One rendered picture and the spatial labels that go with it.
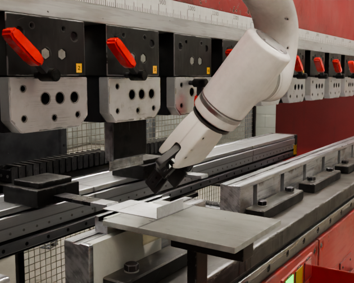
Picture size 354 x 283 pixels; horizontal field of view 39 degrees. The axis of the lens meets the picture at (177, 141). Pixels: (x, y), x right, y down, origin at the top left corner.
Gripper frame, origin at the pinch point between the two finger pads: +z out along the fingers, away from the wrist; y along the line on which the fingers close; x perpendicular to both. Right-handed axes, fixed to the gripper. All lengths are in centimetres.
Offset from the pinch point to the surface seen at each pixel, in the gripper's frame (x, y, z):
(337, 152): 3, -129, 12
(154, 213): 3.1, 1.8, 5.8
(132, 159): -8.1, -0.7, 3.3
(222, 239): 16.6, 7.6, -5.3
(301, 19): -27, -80, -25
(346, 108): -20, -214, 16
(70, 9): -22.0, 18.7, -19.2
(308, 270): 28.6, -35.2, 9.7
